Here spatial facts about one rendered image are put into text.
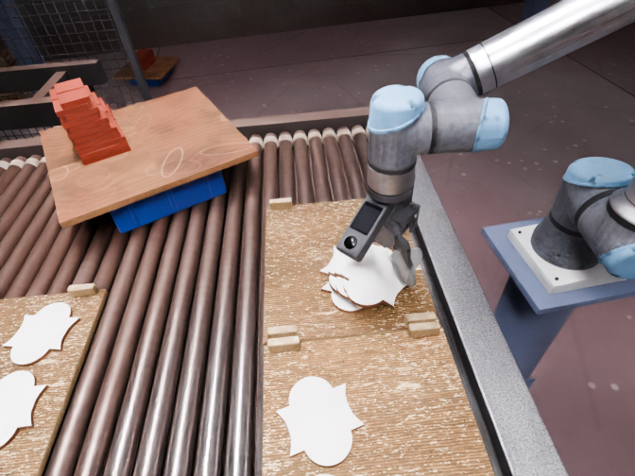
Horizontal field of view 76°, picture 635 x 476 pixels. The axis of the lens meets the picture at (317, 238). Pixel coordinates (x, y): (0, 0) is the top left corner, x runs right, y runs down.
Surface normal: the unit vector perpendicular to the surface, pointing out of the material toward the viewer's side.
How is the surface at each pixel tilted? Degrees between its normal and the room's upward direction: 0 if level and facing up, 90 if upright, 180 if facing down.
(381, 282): 0
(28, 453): 0
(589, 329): 0
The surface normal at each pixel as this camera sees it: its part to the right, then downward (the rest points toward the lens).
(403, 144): 0.01, 0.70
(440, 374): -0.06, -0.71
